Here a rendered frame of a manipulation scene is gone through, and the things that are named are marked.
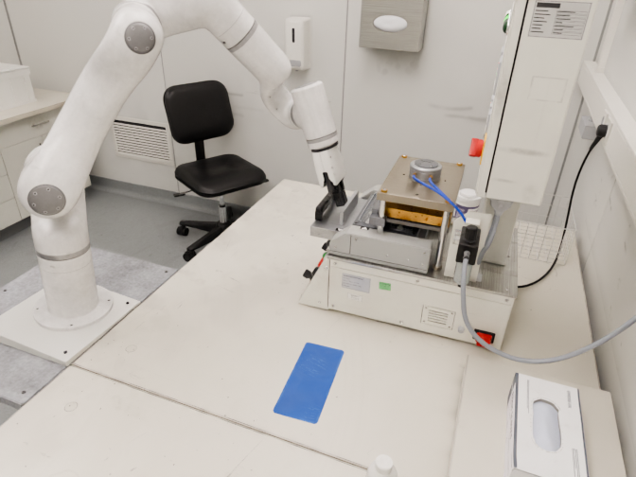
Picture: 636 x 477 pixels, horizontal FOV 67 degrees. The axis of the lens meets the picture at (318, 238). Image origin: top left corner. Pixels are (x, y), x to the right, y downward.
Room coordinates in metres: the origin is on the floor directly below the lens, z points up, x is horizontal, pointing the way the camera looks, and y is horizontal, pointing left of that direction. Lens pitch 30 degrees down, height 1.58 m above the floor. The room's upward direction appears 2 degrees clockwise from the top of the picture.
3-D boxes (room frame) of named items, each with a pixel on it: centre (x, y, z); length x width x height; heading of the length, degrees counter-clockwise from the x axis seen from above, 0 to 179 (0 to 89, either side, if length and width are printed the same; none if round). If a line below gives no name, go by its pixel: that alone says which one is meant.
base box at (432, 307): (1.13, -0.25, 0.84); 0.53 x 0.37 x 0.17; 71
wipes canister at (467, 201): (1.54, -0.52, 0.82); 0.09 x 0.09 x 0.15
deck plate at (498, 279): (1.13, -0.30, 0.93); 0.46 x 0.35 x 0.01; 71
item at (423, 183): (1.11, -0.29, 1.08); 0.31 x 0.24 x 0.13; 161
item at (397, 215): (1.14, -0.26, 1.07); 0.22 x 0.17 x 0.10; 161
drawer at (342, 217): (1.18, -0.15, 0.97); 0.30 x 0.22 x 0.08; 71
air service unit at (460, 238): (0.89, -0.31, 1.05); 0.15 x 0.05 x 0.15; 161
